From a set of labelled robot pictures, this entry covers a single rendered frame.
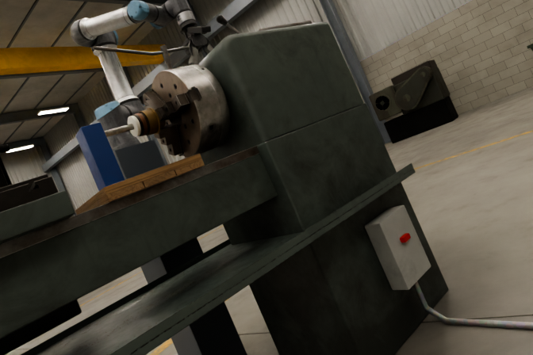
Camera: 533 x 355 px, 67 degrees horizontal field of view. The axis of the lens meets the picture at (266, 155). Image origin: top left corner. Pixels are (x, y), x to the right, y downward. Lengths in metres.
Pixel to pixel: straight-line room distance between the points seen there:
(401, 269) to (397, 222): 0.17
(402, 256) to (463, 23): 9.86
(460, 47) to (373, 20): 2.37
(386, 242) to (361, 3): 10.74
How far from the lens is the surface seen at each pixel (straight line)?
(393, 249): 1.54
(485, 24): 11.09
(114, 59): 2.09
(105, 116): 1.89
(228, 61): 1.39
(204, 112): 1.32
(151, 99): 1.48
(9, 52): 13.26
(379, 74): 11.73
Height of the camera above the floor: 0.79
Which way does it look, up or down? 1 degrees up
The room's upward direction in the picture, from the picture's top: 24 degrees counter-clockwise
